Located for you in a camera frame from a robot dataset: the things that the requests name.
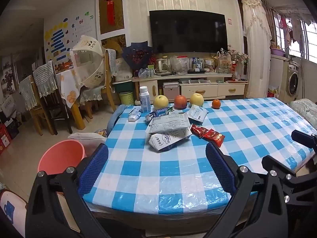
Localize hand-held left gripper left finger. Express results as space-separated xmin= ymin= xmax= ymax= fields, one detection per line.
xmin=25 ymin=143 xmax=111 ymax=238

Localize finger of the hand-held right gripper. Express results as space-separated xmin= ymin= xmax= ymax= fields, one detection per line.
xmin=262 ymin=155 xmax=317 ymax=205

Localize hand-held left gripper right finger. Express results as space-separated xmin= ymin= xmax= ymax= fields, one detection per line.
xmin=205 ymin=142 xmax=291 ymax=238

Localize red snack wrapper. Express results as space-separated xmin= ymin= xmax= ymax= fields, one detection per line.
xmin=190 ymin=124 xmax=225 ymax=148

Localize pink plastic bucket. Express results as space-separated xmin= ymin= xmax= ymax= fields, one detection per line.
xmin=38 ymin=139 xmax=86 ymax=176

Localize white blue-print plastic pack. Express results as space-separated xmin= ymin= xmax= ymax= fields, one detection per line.
xmin=187 ymin=105 xmax=208 ymax=125

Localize crushed white carton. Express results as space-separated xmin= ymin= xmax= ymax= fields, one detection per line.
xmin=149 ymin=128 xmax=192 ymax=152

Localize white blue tissue packet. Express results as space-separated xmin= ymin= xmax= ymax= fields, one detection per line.
xmin=128 ymin=108 xmax=141 ymax=122

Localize large white plastic packet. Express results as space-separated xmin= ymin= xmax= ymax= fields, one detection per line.
xmin=148 ymin=113 xmax=191 ymax=135

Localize blue white wrapper packet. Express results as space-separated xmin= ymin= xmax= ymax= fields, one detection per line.
xmin=145 ymin=106 xmax=174 ymax=124

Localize grey cushion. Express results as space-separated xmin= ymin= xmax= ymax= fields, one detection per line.
xmin=68 ymin=131 xmax=107 ymax=157

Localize blue white checked tablecloth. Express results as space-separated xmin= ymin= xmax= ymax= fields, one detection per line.
xmin=83 ymin=97 xmax=317 ymax=215

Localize blue denim cloth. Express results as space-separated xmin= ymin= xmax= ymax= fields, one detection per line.
xmin=106 ymin=104 xmax=126 ymax=137

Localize wooden dining table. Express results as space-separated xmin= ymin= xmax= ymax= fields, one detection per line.
xmin=56 ymin=68 xmax=86 ymax=130

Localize silver washing machine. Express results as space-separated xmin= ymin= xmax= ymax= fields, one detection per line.
xmin=282 ymin=59 xmax=301 ymax=104

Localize yellow pear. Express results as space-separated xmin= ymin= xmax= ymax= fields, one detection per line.
xmin=153 ymin=95 xmax=169 ymax=110
xmin=189 ymin=93 xmax=205 ymax=107

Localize light green bin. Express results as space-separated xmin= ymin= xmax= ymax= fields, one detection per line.
xmin=118 ymin=91 xmax=134 ymax=106

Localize red apple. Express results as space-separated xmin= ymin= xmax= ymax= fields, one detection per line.
xmin=174 ymin=95 xmax=188 ymax=109

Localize cream television cabinet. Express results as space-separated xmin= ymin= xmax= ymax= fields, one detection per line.
xmin=132 ymin=73 xmax=249 ymax=105

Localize white milk bottle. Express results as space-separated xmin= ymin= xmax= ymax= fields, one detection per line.
xmin=139 ymin=86 xmax=151 ymax=113

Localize dark green basin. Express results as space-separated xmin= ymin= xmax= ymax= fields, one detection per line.
xmin=113 ymin=81 xmax=135 ymax=93

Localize white orange-print tablecloth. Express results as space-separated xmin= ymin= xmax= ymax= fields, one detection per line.
xmin=59 ymin=69 xmax=83 ymax=108

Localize white stool with blue print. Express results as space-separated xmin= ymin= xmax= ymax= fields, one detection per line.
xmin=0 ymin=190 xmax=28 ymax=238

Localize red gift box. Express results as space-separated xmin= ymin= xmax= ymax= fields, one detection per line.
xmin=0 ymin=123 xmax=13 ymax=155

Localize silver metal case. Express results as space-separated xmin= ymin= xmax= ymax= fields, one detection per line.
xmin=162 ymin=82 xmax=179 ymax=96

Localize wooden chair with cover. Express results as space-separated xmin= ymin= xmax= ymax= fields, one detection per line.
xmin=19 ymin=76 xmax=53 ymax=136
xmin=33 ymin=61 xmax=73 ymax=134
xmin=80 ymin=49 xmax=117 ymax=119

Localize white rice bag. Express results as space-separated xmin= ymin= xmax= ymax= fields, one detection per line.
xmin=114 ymin=58 xmax=134 ymax=82

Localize printed shopping bag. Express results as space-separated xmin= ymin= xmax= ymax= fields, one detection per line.
xmin=215 ymin=52 xmax=233 ymax=73

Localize artificial flowers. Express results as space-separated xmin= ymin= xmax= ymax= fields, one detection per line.
xmin=228 ymin=45 xmax=250 ymax=65

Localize lace-covered standing air conditioner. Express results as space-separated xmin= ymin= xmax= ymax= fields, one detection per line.
xmin=241 ymin=0 xmax=273 ymax=102

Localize small plastic bottles pack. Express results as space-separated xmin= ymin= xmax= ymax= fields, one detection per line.
xmin=138 ymin=67 xmax=152 ymax=78

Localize hanging clothes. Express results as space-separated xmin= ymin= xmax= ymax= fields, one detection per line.
xmin=279 ymin=12 xmax=311 ymax=45

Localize white mesh food cover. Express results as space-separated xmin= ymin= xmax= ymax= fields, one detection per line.
xmin=70 ymin=34 xmax=106 ymax=88

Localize clear plastic bag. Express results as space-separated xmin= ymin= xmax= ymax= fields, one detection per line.
xmin=171 ymin=56 xmax=189 ymax=75

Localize white electric kettle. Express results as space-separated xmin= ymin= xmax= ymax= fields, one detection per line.
xmin=155 ymin=58 xmax=172 ymax=75

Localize dark blue flower bouquet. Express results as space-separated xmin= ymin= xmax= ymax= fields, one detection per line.
xmin=122 ymin=43 xmax=153 ymax=71

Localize black television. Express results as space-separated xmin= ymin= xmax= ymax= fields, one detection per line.
xmin=149 ymin=10 xmax=228 ymax=53

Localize wall poster with blue strips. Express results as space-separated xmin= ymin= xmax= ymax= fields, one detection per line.
xmin=44 ymin=11 xmax=97 ymax=66

